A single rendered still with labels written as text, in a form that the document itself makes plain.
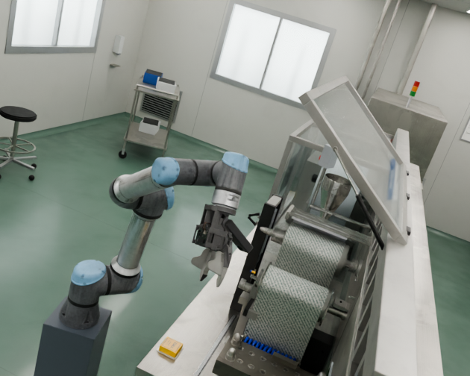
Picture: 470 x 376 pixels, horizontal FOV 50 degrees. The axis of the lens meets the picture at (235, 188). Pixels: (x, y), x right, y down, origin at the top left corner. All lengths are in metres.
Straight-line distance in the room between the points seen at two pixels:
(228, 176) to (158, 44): 6.74
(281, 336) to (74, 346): 0.77
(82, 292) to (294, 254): 0.83
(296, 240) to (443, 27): 5.47
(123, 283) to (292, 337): 0.67
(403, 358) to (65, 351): 1.38
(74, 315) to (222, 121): 5.96
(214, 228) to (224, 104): 6.38
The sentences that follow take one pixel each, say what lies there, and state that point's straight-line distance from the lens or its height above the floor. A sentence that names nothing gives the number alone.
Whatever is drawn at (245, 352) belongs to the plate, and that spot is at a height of 1.03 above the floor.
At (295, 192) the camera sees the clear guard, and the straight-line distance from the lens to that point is 2.85.
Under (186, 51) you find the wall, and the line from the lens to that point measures 7.85.
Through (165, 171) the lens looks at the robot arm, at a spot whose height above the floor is 1.72.
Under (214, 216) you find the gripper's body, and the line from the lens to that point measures 1.36.
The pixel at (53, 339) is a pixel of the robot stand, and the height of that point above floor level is 0.85.
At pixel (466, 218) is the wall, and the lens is 7.62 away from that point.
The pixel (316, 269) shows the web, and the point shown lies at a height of 1.29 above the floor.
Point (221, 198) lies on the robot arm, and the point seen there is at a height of 1.69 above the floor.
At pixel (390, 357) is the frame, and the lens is 1.05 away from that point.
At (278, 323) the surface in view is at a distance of 1.96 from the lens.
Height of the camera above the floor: 2.19
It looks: 20 degrees down
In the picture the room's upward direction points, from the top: 17 degrees clockwise
